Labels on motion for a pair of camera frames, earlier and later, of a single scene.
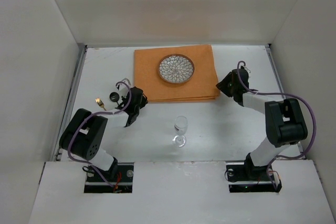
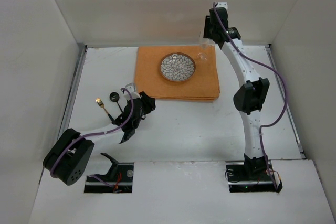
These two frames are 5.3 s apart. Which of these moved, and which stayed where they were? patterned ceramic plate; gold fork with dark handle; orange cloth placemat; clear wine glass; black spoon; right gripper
Moved: clear wine glass; right gripper
Stayed: black spoon; orange cloth placemat; patterned ceramic plate; gold fork with dark handle
